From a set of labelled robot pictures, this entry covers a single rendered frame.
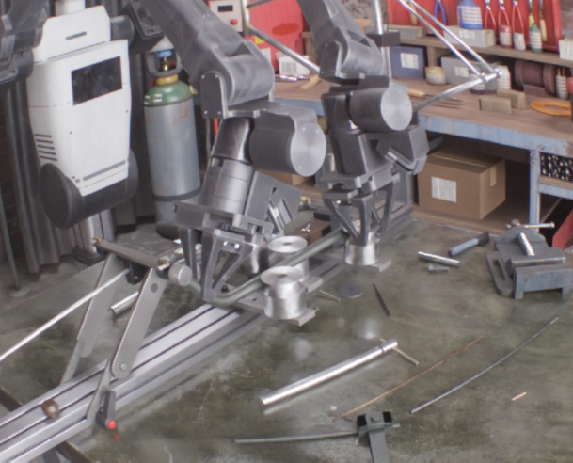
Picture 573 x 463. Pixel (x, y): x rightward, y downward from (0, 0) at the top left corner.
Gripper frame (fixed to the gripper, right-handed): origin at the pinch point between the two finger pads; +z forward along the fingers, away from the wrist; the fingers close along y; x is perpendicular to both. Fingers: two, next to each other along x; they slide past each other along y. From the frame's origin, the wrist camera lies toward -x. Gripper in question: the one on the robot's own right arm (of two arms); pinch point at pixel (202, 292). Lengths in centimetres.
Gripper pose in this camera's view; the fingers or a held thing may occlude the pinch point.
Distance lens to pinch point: 82.2
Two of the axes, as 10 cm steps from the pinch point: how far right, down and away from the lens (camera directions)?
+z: -2.4, 9.7, -0.4
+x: -5.8, -1.7, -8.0
